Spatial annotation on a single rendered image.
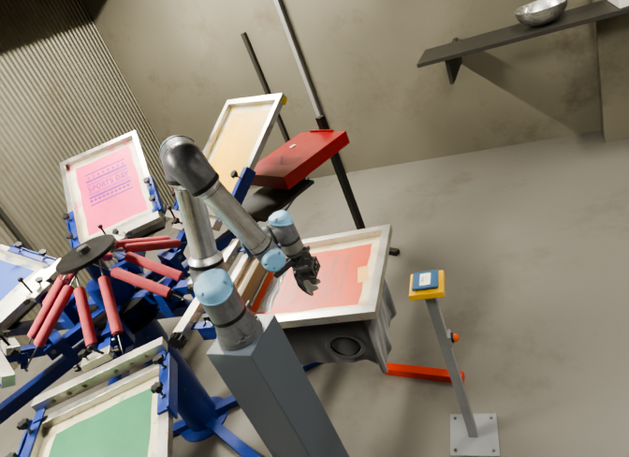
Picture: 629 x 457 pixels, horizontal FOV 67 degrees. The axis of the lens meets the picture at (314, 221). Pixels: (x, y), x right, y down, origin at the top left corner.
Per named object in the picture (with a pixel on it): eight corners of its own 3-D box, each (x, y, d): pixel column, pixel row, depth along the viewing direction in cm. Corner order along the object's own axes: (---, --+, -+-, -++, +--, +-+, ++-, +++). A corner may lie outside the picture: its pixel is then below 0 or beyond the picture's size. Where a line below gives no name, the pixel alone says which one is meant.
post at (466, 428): (496, 414, 230) (454, 259, 186) (500, 457, 212) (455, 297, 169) (450, 415, 238) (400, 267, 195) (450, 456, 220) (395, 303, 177)
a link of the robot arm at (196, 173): (193, 139, 124) (297, 258, 148) (186, 132, 134) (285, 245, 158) (158, 168, 123) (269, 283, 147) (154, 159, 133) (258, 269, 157)
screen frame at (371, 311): (392, 229, 222) (390, 223, 220) (377, 318, 174) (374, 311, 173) (248, 255, 251) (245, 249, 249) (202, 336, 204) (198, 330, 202)
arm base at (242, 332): (248, 351, 146) (235, 329, 141) (211, 350, 153) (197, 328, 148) (269, 316, 157) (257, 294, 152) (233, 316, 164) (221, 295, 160)
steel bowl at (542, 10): (568, 10, 353) (566, -8, 347) (571, 22, 326) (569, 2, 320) (517, 24, 370) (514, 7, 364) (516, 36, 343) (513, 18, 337)
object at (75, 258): (242, 390, 304) (134, 218, 243) (218, 449, 272) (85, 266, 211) (192, 393, 319) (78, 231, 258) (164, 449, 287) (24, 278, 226)
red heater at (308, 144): (306, 144, 355) (299, 129, 350) (350, 144, 322) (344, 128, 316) (247, 186, 324) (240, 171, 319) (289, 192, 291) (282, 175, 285)
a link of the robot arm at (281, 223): (262, 217, 164) (284, 205, 165) (274, 243, 169) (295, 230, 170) (270, 224, 157) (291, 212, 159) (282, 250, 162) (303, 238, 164)
